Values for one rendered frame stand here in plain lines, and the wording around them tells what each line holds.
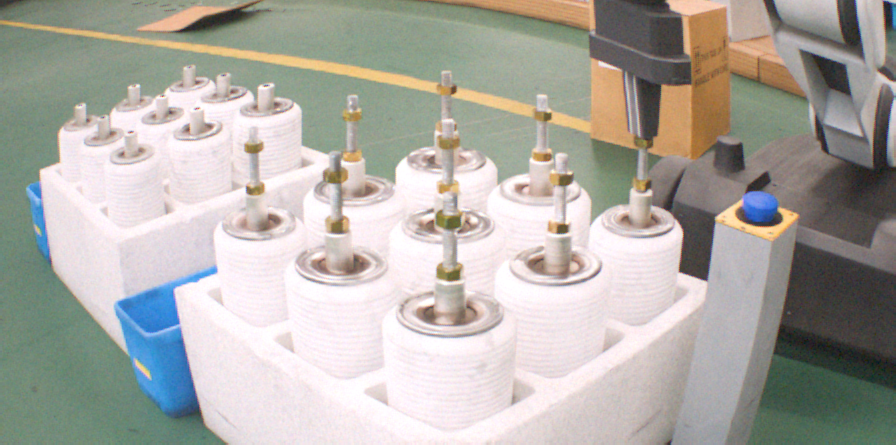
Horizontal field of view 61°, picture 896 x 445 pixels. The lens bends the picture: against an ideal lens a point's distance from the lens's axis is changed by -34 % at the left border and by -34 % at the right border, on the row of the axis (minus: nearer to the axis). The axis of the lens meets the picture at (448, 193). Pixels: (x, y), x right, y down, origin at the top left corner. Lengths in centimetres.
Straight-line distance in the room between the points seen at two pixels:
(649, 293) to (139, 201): 59
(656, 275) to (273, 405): 36
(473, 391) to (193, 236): 52
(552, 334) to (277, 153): 55
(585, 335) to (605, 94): 119
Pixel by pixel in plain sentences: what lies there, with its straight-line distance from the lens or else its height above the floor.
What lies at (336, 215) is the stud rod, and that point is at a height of 29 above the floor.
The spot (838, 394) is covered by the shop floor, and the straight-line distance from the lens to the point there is 117.
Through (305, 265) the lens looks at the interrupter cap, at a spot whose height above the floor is 25.
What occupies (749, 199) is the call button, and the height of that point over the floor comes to 33.
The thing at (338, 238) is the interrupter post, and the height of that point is 28.
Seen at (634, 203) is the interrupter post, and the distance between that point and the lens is 94.
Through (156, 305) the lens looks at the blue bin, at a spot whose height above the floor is 10.
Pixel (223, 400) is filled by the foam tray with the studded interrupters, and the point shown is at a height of 7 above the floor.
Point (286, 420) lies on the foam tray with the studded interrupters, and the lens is 90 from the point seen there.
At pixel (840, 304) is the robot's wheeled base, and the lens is 116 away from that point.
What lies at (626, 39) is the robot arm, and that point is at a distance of 89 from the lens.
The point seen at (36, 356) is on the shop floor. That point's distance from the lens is 127.
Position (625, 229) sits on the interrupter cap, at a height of 25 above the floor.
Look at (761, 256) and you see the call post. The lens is 79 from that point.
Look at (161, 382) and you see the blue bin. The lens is 108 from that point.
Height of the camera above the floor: 60
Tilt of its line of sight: 20 degrees down
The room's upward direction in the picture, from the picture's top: straight up
